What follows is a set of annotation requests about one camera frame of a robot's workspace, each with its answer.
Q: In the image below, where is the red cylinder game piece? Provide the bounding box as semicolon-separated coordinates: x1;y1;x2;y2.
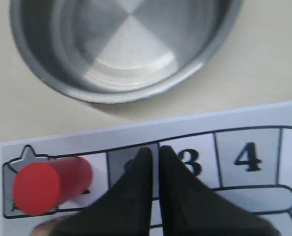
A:
13;156;93;216

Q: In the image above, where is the stainless steel round bowl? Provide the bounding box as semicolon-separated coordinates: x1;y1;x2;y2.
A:
9;0;243;104

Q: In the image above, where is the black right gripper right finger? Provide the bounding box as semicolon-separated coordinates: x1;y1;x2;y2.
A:
158;146;280;236

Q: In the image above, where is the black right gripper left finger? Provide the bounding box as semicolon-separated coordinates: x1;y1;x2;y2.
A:
50;147;153;236

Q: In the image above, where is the printed paper game board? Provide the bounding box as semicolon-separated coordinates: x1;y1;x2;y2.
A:
0;102;292;236

